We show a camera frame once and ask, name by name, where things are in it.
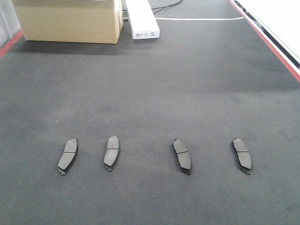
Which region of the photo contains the grey brake pad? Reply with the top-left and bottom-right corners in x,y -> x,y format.
172,139 -> 191,175
231,138 -> 252,174
104,135 -> 120,172
58,138 -> 78,175

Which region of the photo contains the white conveyor side panel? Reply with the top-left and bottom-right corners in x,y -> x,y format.
238,0 -> 300,69

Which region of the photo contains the long white carton box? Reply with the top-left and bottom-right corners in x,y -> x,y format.
126,0 -> 160,40

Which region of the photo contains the large brown cardboard box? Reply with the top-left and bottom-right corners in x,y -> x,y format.
13,0 -> 123,44

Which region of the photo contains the black cable behind boxes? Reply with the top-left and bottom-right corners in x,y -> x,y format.
151,0 -> 183,14

